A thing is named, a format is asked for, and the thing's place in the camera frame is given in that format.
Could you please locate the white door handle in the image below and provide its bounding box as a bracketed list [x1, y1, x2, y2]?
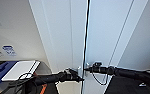
[85, 62, 91, 78]
[77, 65, 83, 79]

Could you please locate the orange folding stand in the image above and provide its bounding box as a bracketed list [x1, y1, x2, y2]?
[40, 84, 49, 94]

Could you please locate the flat white board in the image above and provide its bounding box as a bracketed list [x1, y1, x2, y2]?
[0, 59, 41, 82]

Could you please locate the white wardrobe body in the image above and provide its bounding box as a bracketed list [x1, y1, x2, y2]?
[27, 0, 149, 94]

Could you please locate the white wire frame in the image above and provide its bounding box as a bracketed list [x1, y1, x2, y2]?
[138, 80, 149, 88]

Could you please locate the wall plate with blue print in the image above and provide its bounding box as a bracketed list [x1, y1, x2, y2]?
[1, 44, 17, 57]

